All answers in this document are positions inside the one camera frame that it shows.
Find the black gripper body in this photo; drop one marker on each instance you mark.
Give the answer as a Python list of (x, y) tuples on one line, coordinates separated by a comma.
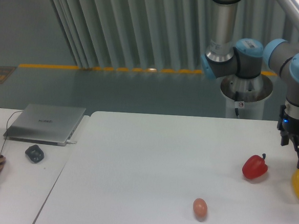
[(288, 125)]

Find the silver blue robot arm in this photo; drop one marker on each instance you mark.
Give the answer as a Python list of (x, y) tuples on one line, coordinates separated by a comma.
[(245, 58)]

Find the red bell pepper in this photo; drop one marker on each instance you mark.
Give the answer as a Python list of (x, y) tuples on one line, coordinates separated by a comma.
[(255, 167)]

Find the brown egg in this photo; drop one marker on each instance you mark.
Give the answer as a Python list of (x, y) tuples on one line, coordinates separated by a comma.
[(200, 208)]

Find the white pleated curtain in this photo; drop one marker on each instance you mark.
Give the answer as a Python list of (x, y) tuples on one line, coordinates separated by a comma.
[(163, 34)]

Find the white usb plug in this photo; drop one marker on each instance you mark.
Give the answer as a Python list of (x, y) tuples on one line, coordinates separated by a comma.
[(71, 142)]

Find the silver closed laptop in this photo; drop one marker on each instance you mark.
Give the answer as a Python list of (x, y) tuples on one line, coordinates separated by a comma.
[(45, 124)]

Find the black earbuds case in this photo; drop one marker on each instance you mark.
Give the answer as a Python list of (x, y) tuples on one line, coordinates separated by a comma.
[(35, 154)]

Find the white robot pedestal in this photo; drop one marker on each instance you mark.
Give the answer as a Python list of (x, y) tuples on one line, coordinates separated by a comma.
[(245, 98)]

